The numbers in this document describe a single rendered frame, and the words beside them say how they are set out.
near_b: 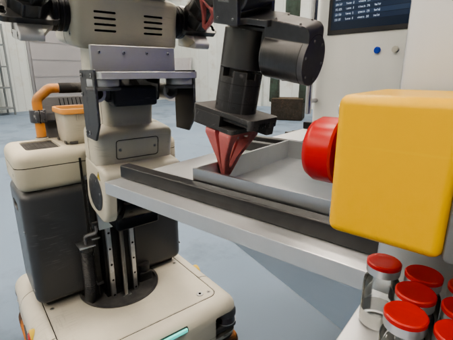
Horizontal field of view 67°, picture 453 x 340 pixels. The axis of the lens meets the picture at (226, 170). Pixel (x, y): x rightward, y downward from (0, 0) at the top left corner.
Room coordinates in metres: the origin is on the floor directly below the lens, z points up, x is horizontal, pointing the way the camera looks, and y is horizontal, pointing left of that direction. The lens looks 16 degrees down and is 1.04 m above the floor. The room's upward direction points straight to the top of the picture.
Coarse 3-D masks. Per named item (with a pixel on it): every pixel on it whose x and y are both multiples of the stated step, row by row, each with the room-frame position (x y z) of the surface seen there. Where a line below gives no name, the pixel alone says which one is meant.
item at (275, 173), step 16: (272, 144) 0.61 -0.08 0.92; (288, 144) 0.65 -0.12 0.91; (240, 160) 0.53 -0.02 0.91; (256, 160) 0.56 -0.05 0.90; (272, 160) 0.61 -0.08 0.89; (288, 160) 0.62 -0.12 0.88; (208, 176) 0.43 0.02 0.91; (224, 176) 0.42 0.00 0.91; (240, 176) 0.52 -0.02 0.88; (256, 176) 0.52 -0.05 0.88; (272, 176) 0.52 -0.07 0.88; (288, 176) 0.52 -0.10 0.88; (304, 176) 0.52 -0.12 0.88; (240, 192) 0.40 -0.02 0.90; (256, 192) 0.39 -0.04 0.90; (272, 192) 0.37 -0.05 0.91; (288, 192) 0.36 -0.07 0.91; (304, 192) 0.45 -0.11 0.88; (320, 192) 0.45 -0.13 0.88; (304, 208) 0.35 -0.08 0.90; (320, 208) 0.33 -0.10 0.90
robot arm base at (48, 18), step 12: (0, 0) 0.78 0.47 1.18; (12, 0) 0.76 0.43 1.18; (24, 0) 0.77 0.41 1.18; (36, 0) 0.78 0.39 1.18; (48, 0) 0.80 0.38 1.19; (0, 12) 0.76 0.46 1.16; (12, 12) 0.78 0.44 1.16; (24, 12) 0.78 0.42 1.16; (36, 12) 0.79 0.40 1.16; (48, 12) 0.82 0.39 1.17; (48, 24) 0.82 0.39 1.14
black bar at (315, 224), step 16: (128, 176) 0.51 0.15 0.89; (144, 176) 0.48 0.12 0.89; (160, 176) 0.46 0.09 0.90; (176, 176) 0.46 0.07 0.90; (176, 192) 0.44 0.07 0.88; (192, 192) 0.42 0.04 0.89; (208, 192) 0.40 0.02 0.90; (224, 192) 0.40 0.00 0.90; (224, 208) 0.39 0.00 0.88; (240, 208) 0.37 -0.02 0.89; (256, 208) 0.36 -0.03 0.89; (272, 208) 0.35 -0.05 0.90; (288, 208) 0.34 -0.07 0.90; (272, 224) 0.35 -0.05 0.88; (288, 224) 0.33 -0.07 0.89; (304, 224) 0.32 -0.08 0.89; (320, 224) 0.31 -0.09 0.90; (336, 240) 0.30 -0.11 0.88; (352, 240) 0.29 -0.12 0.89; (368, 240) 0.28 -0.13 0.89
